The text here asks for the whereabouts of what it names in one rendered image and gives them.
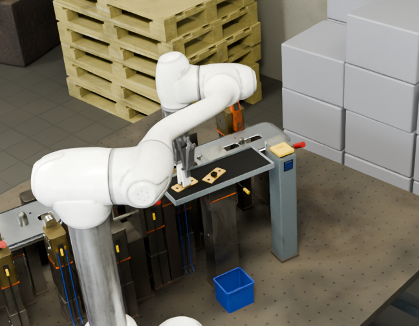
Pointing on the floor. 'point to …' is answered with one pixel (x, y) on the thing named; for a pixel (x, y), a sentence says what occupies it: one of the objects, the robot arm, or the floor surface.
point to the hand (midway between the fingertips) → (183, 174)
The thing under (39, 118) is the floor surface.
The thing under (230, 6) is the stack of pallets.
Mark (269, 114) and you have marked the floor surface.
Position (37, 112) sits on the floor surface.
